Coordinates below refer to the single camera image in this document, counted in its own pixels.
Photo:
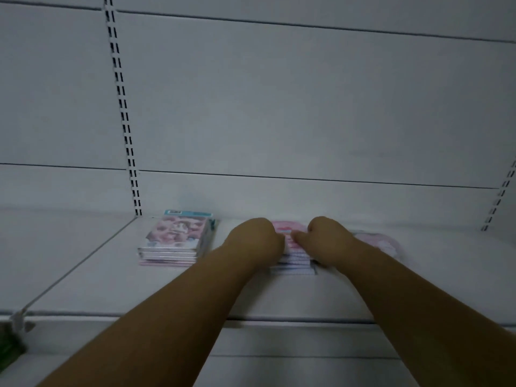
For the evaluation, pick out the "person's left hand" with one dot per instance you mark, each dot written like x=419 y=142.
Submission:
x=252 y=241

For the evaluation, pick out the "person's right hand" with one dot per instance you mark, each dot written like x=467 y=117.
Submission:
x=328 y=241

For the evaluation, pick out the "person's right fingers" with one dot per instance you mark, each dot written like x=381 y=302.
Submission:
x=300 y=236

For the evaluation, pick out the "person's left fingers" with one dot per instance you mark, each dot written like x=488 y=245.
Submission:
x=278 y=245

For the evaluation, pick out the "stack of pink spiral notebooks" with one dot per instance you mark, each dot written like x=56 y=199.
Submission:
x=294 y=253

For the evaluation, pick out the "person's left forearm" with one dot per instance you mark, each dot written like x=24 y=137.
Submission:
x=161 y=322

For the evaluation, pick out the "person's right forearm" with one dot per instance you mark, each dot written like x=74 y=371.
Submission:
x=427 y=318

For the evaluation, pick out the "white metal shelf board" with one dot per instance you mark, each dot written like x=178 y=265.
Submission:
x=250 y=274

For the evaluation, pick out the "pink round plush item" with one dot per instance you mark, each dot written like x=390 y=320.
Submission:
x=379 y=242

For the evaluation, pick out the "stack of pink picture notebooks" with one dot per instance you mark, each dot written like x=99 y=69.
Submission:
x=177 y=239

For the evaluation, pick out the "slotted white shelf upright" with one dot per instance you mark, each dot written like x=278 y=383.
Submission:
x=500 y=195
x=121 y=104

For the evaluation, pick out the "green packaged item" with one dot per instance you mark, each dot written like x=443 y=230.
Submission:
x=10 y=344

